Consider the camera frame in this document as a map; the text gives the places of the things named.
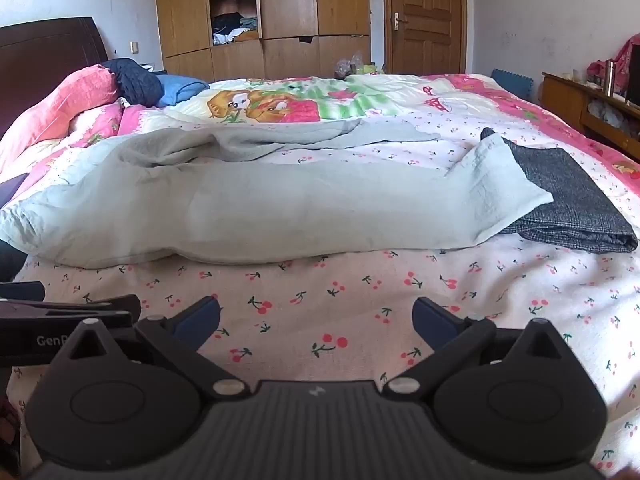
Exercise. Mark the dark brown headboard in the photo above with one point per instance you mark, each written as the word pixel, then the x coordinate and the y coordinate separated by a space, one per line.
pixel 45 55

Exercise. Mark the wooden wardrobe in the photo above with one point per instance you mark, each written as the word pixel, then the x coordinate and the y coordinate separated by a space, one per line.
pixel 295 5

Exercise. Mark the blue foam mat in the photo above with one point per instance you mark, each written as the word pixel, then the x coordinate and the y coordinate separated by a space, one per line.
pixel 512 82

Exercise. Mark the cherry print bed quilt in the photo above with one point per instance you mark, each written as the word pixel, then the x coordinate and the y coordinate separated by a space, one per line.
pixel 350 290

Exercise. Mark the wooden side cabinet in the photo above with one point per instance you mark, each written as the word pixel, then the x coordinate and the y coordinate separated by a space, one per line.
pixel 585 100

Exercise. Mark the metal thermos flask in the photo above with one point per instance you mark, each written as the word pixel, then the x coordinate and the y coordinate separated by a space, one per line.
pixel 609 77

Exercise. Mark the clear plastic bags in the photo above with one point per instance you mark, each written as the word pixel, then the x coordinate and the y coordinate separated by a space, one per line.
pixel 350 66

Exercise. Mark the wooden door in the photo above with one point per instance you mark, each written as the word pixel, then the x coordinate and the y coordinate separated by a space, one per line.
pixel 425 15

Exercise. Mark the light grey-green pants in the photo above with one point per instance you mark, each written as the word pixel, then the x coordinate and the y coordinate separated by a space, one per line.
pixel 260 210

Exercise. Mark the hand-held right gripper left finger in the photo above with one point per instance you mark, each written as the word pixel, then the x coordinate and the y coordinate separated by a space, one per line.
pixel 200 321

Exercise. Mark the folded dark grey pants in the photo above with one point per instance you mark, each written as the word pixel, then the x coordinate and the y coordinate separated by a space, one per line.
pixel 570 200

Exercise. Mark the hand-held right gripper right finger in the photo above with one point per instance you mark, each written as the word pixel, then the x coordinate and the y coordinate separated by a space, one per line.
pixel 433 321

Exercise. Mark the pink pillow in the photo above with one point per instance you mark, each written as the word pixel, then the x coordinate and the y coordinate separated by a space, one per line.
pixel 55 110

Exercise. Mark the pink cloth heap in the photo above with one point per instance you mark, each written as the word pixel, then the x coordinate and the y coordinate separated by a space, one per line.
pixel 620 60

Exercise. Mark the clothes pile in wardrobe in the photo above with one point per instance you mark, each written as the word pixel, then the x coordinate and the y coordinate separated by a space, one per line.
pixel 234 27

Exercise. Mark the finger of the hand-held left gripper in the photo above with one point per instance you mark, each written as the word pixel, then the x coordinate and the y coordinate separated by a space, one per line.
pixel 90 305

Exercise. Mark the navy blue garment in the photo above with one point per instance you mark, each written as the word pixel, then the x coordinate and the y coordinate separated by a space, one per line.
pixel 134 80

